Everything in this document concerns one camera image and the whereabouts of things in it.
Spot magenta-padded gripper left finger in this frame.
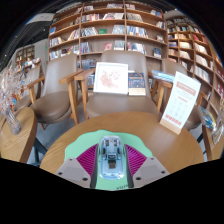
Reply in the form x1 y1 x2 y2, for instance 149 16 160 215
54 143 100 189

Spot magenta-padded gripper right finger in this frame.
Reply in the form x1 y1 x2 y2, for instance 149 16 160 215
123 143 171 189

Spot transparent computer mouse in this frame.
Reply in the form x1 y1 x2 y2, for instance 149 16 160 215
97 135 128 181

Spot green wavy-edged mouse pad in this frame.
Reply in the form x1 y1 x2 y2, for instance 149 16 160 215
64 129 154 192

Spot brown padded wooden armchair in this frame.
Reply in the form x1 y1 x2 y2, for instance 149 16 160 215
73 49 174 121
161 58 209 131
25 53 85 129
13 61 46 113

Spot round wooden side table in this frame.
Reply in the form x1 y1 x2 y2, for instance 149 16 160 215
0 106 48 164
201 124 224 161

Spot white table sign wooden base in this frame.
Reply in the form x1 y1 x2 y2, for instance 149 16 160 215
159 70 202 136

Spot dark cover book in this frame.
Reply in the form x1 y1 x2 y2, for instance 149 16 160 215
127 71 147 97

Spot stack of colourful books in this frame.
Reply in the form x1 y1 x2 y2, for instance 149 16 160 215
196 105 218 131

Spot glass vase pink dried flowers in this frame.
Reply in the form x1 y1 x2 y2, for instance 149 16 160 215
0 64 34 136

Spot white framed red-print picture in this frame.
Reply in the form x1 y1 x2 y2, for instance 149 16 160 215
92 61 130 95

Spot light blue book stack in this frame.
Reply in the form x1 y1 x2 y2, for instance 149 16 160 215
151 69 176 84

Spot small distant wooden bookshelf unit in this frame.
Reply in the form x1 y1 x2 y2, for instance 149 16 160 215
14 44 36 68

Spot tall curved wooden bookshelf unit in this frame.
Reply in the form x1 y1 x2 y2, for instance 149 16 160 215
164 14 224 104

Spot wide wooden bookshelf unit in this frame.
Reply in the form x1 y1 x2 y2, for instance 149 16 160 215
47 1 168 73

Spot white hanging ceiling sign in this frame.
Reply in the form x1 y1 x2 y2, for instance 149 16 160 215
26 13 56 25

